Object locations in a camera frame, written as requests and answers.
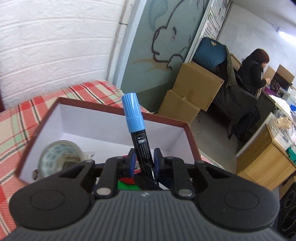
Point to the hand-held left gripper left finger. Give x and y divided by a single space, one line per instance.
131 162

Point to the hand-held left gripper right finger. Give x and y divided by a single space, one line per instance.
158 162

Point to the red tape roll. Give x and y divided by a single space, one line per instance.
136 166

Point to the blue capped marker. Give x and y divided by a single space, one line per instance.
135 115

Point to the brown cardboard box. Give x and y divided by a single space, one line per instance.
92 120

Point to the clear printed tape roll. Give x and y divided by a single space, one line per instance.
59 155

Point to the large cardboard box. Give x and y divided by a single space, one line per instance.
178 106
196 85

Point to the wooden desk cabinet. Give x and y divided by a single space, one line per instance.
266 162

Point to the red plaid blanket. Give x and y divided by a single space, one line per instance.
13 129

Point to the white plastic basket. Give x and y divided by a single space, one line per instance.
278 134

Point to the black speaker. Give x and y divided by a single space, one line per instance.
288 213

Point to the open cardboard box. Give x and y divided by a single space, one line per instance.
283 75

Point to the wall poster board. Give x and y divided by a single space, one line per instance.
216 18

